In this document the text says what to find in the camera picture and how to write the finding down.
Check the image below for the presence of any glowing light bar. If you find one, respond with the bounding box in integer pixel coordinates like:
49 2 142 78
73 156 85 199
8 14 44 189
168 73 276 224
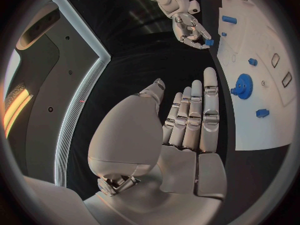
2 89 34 138

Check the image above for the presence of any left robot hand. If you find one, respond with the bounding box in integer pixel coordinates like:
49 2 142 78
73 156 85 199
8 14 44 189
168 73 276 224
83 66 228 225

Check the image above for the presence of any blue cylinder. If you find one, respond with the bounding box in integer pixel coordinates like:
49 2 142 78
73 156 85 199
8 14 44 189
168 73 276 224
221 15 238 25

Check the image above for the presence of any small blue block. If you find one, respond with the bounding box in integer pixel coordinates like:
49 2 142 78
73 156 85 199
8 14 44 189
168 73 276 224
201 38 216 49

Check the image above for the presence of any blue gear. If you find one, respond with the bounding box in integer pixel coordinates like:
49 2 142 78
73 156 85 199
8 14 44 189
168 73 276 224
230 73 255 101

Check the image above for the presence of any white task board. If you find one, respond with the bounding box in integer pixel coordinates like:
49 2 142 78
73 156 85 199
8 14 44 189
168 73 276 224
216 0 299 152

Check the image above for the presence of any blue plug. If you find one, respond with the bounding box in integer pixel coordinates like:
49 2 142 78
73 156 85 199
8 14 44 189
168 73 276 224
255 108 270 119

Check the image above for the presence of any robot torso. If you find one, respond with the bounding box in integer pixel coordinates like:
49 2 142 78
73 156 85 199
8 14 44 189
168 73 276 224
3 0 112 188

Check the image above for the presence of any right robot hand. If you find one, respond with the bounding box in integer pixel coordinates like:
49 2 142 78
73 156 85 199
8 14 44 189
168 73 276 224
171 12 212 51

